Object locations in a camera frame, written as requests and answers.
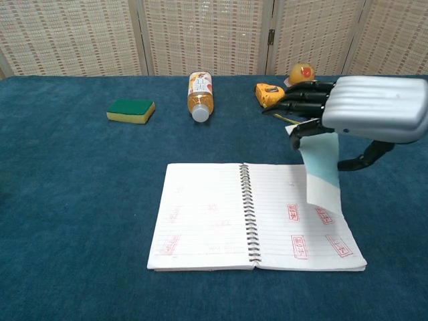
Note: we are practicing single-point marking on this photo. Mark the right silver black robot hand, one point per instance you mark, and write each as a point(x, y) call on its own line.
point(374, 107)

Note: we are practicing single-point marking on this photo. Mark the light blue and white paper card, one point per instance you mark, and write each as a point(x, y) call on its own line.
point(321, 164)

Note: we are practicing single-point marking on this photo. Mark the open spiral notebook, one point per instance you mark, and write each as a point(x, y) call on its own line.
point(200, 217)

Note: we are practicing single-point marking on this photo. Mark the orange fruit jelly cup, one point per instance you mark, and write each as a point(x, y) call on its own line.
point(299, 74)

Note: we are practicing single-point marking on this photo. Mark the yellow tape measure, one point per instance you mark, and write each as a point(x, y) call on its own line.
point(269, 95)

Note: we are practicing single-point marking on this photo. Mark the brass screen hinge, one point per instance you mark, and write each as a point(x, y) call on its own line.
point(271, 36)

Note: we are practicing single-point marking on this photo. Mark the plastic tea bottle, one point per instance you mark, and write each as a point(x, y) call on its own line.
point(200, 97)

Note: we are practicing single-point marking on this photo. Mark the woven bamboo folding screen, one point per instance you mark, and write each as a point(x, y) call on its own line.
point(200, 33)

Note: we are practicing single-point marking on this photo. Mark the green yellow sponge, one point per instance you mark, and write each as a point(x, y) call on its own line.
point(130, 107)

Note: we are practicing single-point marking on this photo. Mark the dark blue tablecloth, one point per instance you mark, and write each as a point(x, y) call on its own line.
point(83, 200)

